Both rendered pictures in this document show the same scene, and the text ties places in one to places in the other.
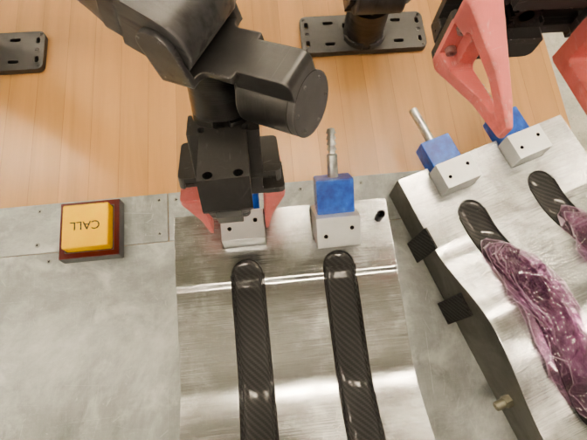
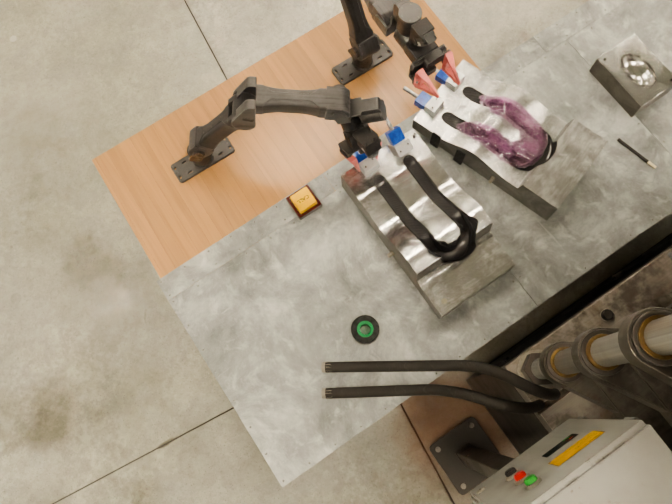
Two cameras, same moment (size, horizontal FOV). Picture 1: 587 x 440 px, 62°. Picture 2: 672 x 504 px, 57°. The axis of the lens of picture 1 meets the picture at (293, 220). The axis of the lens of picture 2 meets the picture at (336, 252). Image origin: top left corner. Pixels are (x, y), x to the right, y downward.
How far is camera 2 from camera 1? 128 cm
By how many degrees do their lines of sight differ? 5
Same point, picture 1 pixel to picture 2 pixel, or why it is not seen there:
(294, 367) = (413, 202)
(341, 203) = (399, 137)
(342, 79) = (365, 87)
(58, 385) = (328, 261)
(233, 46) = (355, 105)
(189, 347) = (373, 214)
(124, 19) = (328, 113)
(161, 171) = (313, 166)
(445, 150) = (425, 98)
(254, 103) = (368, 117)
